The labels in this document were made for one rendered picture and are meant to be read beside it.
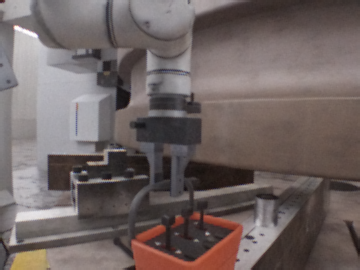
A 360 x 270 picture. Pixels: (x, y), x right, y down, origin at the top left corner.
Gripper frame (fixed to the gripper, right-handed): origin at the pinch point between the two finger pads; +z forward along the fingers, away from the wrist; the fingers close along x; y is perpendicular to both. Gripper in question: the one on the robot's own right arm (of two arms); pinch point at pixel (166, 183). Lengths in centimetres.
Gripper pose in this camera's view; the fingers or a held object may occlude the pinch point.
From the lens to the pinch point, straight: 50.6
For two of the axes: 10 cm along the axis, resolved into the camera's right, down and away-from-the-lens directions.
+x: 8.0, 0.4, -6.0
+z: -0.2, 10.0, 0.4
